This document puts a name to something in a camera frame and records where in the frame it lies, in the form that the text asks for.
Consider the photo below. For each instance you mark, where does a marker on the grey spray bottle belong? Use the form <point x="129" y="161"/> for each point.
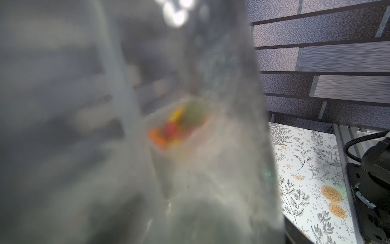
<point x="134" y="122"/>

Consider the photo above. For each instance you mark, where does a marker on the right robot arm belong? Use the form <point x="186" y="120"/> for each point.
<point x="370" y="188"/>

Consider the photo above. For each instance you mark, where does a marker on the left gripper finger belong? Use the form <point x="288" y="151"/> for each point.
<point x="293" y="235"/>

